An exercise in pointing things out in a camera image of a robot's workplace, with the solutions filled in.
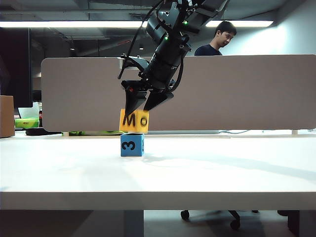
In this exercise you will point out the dark monitor screen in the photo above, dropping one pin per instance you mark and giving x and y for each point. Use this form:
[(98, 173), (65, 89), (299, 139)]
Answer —
[(14, 66)]

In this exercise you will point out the man in dark shirt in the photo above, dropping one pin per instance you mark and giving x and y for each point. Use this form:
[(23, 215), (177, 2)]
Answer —
[(212, 48)]

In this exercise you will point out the dark cola bottle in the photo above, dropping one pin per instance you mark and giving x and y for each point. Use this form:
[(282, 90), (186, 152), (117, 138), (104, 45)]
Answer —
[(40, 119)]

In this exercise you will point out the black office chair base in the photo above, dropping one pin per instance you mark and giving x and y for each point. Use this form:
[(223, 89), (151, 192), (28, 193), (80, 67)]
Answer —
[(234, 218)]

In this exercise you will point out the small pendant lamp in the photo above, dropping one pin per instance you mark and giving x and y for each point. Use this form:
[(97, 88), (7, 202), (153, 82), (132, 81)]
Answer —
[(71, 48), (141, 47)]

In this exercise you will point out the black flat object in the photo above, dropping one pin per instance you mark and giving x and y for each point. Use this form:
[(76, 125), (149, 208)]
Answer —
[(42, 132)]

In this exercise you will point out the green box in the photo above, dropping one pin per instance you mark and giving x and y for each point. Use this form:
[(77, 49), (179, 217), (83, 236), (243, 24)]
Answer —
[(26, 123)]

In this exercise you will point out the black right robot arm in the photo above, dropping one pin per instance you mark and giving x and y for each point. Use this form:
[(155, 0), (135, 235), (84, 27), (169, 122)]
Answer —
[(170, 32)]

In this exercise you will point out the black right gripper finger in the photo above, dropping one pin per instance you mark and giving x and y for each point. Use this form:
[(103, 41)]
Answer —
[(158, 100), (133, 101)]

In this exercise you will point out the blue number foam block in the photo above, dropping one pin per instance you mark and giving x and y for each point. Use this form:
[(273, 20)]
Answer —
[(130, 146)]

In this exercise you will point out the green strip packaging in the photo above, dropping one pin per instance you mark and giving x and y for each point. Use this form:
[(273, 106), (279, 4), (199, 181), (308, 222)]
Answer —
[(96, 133)]

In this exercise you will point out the desk divider panel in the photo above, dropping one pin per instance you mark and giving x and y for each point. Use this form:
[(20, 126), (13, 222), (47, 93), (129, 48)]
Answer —
[(222, 93)]

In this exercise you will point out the yellow letter foam block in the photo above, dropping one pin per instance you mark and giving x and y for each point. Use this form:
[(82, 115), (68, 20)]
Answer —
[(134, 123)]

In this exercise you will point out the grey table leg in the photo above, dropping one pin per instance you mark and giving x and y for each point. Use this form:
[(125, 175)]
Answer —
[(133, 223), (293, 222)]

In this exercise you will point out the long ceiling strip light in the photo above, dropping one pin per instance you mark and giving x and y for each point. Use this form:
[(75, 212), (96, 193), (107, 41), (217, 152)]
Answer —
[(74, 24)]

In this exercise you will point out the white paper bag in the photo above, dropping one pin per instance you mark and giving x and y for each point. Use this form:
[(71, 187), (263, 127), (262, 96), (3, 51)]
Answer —
[(29, 111)]

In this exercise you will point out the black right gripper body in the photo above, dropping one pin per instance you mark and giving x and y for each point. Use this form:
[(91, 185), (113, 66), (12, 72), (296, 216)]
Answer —
[(163, 71)]

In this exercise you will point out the brown cardboard box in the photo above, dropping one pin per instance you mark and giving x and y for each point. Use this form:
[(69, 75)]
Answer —
[(7, 116)]

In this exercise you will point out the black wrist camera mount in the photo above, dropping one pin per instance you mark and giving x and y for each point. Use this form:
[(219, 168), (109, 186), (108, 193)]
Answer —
[(134, 64)]

